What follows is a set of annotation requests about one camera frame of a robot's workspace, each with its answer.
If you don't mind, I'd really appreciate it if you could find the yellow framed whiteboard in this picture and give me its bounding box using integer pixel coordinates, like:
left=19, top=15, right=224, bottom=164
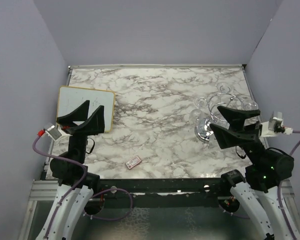
left=57, top=86, right=116, bottom=133

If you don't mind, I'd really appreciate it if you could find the clear wine glass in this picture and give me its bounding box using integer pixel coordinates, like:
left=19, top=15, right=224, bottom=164
left=216, top=82, right=232, bottom=93
left=189, top=96, right=208, bottom=123
left=243, top=99, right=259, bottom=111

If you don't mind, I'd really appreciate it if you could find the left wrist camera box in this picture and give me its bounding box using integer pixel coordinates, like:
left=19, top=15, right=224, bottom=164
left=37, top=123, right=70, bottom=142

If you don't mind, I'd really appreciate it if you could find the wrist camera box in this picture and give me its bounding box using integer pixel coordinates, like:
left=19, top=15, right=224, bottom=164
left=259, top=112, right=293, bottom=138
left=37, top=123, right=70, bottom=142

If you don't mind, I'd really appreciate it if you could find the chrome wine glass rack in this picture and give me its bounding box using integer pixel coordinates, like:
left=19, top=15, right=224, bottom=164
left=194, top=92, right=243, bottom=143

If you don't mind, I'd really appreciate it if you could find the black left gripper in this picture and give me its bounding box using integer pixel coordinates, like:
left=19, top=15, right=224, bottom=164
left=58, top=100, right=106, bottom=165

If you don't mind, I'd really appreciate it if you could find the small red white card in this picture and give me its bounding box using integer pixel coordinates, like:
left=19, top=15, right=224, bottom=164
left=125, top=156, right=142, bottom=170

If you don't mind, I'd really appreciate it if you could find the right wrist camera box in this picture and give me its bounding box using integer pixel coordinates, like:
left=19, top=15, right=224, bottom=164
left=259, top=112, right=293, bottom=138

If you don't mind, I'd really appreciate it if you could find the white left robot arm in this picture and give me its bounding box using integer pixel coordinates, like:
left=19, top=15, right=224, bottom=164
left=32, top=100, right=105, bottom=240

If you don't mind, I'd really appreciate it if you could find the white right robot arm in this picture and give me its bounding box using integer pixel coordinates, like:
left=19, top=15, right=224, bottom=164
left=210, top=106, right=300, bottom=240

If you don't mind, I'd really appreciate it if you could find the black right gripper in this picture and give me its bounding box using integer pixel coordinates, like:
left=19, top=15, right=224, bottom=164
left=210, top=104, right=266, bottom=165

